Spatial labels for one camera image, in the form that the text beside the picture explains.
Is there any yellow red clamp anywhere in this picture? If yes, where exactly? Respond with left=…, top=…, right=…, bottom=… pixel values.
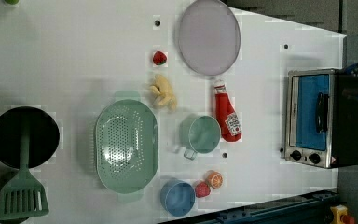
left=330, top=205, right=356, bottom=224

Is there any lilac round plate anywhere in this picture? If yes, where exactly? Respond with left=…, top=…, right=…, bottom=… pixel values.
left=178, top=0, right=241, bottom=76

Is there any green cylinder at table edge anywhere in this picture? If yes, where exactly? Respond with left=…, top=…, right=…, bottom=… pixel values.
left=5, top=0, right=20, bottom=5

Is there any toy strawberry near plate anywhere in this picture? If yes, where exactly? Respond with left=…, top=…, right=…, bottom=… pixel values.
left=152, top=51, right=168, bottom=65

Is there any yellow toy banana bunch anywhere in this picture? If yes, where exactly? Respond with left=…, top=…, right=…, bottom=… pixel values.
left=149, top=74, right=177, bottom=111

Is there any green perforated strainer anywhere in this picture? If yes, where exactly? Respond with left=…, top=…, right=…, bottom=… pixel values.
left=94, top=91, right=158, bottom=203

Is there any green metal mug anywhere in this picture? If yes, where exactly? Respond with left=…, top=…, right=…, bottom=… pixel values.
left=179, top=116, right=221, bottom=160

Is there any red felt ketchup bottle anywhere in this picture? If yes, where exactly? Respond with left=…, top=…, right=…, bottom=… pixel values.
left=213, top=80, right=242, bottom=142

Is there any toy strawberry near cup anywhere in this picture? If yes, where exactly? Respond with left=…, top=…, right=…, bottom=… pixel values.
left=194, top=181, right=211, bottom=198

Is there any toy orange half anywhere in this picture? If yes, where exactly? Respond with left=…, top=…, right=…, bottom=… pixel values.
left=206, top=171, right=224, bottom=189

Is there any green slotted spatula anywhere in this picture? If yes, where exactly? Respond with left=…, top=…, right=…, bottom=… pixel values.
left=0, top=119, right=49, bottom=220

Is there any silver toaster oven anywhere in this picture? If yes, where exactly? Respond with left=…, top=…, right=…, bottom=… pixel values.
left=284, top=69, right=358, bottom=169

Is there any blue metal frame rail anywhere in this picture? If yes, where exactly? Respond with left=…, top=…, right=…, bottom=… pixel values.
left=159, top=190, right=340, bottom=224

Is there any black frying pan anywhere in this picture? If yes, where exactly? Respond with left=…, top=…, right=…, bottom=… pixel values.
left=0, top=106, right=61, bottom=170

